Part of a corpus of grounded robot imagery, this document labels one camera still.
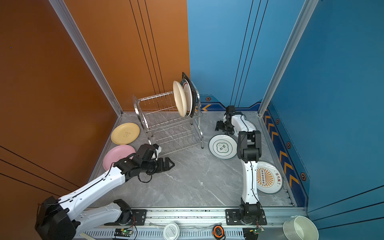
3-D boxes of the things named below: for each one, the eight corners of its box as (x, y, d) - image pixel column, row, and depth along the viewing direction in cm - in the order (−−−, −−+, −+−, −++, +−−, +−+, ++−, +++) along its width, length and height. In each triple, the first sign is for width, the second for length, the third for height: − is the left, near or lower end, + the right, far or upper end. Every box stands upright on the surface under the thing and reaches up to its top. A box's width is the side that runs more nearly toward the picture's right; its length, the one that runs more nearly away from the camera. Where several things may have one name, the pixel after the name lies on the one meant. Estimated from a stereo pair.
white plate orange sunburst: (256, 191, 83) (257, 189, 81) (256, 161, 95) (258, 159, 93) (282, 198, 81) (284, 196, 79) (279, 166, 93) (281, 164, 91)
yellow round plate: (107, 145, 103) (106, 143, 102) (117, 124, 115) (116, 122, 114) (136, 145, 103) (135, 143, 102) (142, 124, 115) (142, 122, 114)
